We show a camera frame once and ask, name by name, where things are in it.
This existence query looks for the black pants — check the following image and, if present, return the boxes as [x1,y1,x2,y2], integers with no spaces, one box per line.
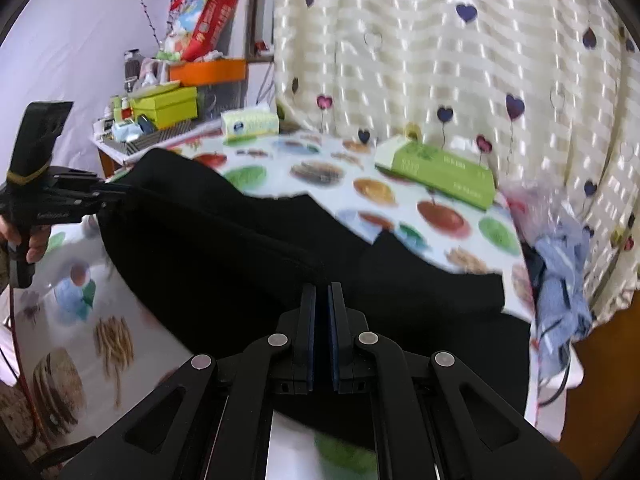
[98,150,529,412]

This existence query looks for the person's left hand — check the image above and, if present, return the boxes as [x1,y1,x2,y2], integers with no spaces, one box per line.
[0,213,52,265]

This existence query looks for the yellow green box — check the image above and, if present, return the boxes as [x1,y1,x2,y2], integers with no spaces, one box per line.
[129,81,198,130]

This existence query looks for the fruit print tablecloth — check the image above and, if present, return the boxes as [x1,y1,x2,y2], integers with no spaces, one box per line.
[2,130,578,479]

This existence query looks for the wooden cabinet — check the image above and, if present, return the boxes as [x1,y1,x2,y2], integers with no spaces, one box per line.
[556,296,639,479]

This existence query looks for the dark storage box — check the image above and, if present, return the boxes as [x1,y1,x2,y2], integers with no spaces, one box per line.
[196,81,245,122]

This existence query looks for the tissue pack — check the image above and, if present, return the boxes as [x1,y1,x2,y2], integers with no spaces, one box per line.
[220,103,279,139]

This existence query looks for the orange box lid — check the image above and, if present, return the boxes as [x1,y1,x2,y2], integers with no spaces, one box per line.
[169,58,247,87]

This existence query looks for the red snack package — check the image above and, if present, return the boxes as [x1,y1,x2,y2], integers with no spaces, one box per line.
[164,0,238,62]

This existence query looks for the green white box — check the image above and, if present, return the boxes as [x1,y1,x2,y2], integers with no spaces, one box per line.
[374,136,497,210]

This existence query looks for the heart pattern curtain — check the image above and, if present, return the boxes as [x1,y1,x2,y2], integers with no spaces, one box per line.
[274,0,639,324]

